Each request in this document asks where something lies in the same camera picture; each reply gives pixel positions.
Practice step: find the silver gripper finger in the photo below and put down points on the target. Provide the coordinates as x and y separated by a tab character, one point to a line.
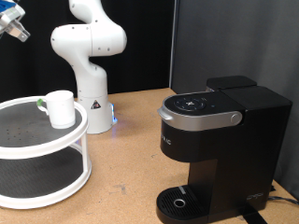
19	32

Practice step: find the black Keurig coffee machine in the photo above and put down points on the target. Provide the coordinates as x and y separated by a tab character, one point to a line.
236	149

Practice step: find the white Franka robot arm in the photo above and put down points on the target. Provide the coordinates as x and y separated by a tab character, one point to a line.
90	40

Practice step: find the white mug with green mark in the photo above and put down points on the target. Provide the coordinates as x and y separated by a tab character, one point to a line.
62	112

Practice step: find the white two-tier turntable shelf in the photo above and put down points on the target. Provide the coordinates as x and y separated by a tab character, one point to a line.
31	152

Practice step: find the black curtain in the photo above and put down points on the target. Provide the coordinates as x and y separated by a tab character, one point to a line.
146	46

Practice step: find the gray partition panel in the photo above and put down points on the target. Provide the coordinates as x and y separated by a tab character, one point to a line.
233	37

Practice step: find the black tape strip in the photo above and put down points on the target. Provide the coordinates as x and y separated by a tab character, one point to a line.
252	216

